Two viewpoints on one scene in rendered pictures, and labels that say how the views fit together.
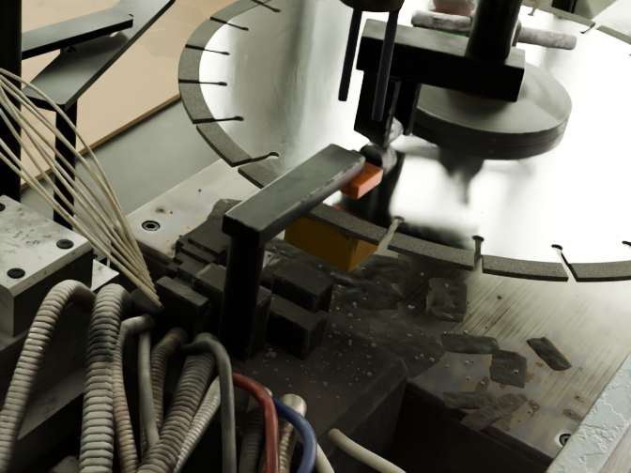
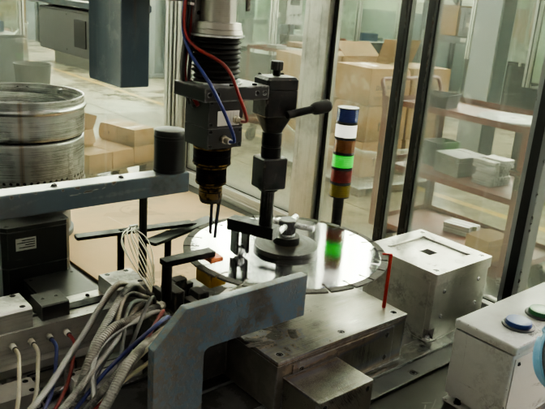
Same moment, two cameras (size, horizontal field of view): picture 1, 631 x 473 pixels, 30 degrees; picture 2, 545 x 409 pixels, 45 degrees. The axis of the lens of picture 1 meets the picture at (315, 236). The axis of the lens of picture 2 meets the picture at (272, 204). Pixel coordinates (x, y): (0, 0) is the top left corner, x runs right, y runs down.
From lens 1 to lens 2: 60 cm
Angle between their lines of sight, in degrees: 25
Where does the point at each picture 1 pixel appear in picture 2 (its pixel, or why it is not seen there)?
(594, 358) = (309, 337)
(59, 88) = (157, 239)
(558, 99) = (311, 248)
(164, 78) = not seen: hidden behind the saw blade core
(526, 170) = (283, 266)
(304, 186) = (189, 255)
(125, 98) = not seen: hidden behind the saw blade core
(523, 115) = (292, 251)
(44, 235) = (135, 277)
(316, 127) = (221, 250)
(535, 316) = (297, 324)
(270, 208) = (174, 258)
